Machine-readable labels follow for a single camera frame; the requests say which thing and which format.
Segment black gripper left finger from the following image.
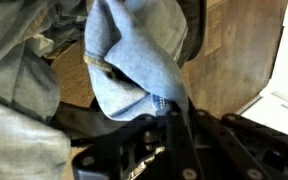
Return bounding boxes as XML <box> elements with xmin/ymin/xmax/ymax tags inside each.
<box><xmin>72</xmin><ymin>110</ymin><xmax>198</xmax><ymax>180</ymax></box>

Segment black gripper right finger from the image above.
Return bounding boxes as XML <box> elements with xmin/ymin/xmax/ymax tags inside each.
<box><xmin>185</xmin><ymin>99</ymin><xmax>288</xmax><ymax>180</ymax></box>

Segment grey blue denim trousers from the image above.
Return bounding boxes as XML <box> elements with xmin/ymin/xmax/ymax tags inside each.
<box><xmin>0</xmin><ymin>0</ymin><xmax>188</xmax><ymax>180</ymax></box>

